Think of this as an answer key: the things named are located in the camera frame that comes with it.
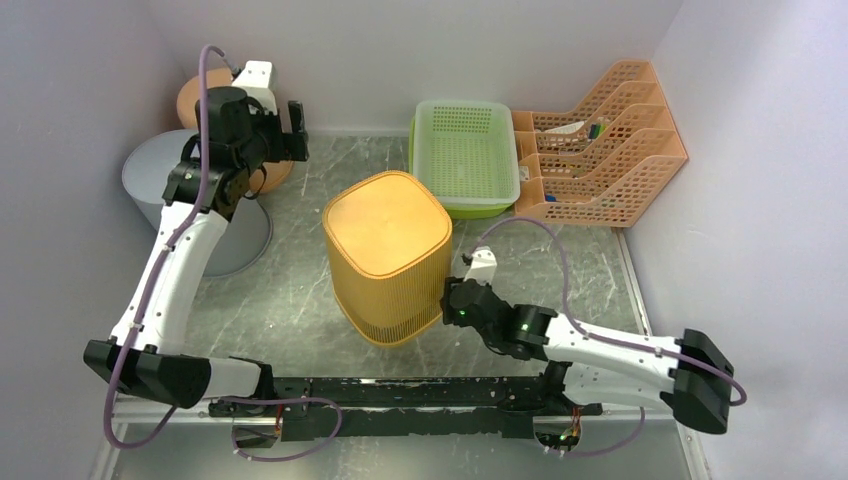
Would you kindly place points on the white perforated basket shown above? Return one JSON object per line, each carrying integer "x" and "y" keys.
{"x": 465, "y": 153}

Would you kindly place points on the yellow slatted waste basket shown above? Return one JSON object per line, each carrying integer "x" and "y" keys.
{"x": 389, "y": 250}

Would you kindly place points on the large orange plastic bucket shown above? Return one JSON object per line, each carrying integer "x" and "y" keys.
{"x": 262, "y": 181}

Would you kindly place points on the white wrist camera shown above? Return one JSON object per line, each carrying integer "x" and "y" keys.
{"x": 481, "y": 265}
{"x": 258, "y": 80}

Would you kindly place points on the black base bar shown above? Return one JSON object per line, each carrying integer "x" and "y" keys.
{"x": 358, "y": 407}

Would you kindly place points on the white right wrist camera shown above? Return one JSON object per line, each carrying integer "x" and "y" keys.
{"x": 481, "y": 265}

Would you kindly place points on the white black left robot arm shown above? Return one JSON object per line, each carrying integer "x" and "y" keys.
{"x": 143, "y": 355}

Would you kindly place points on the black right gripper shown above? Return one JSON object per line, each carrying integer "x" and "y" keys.
{"x": 450, "y": 314}

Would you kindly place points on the grey plastic bin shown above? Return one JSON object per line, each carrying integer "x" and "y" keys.
{"x": 144, "y": 177}

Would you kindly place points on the green tray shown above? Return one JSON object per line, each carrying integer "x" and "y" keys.
{"x": 464, "y": 212}

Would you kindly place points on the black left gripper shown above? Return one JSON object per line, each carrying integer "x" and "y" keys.
{"x": 291, "y": 146}

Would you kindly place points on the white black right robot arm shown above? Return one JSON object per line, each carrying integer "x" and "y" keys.
{"x": 688, "y": 376}

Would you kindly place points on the peach plastic file organizer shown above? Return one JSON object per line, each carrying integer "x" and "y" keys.
{"x": 605, "y": 161}

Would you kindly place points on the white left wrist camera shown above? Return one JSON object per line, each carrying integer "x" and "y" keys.
{"x": 258, "y": 80}

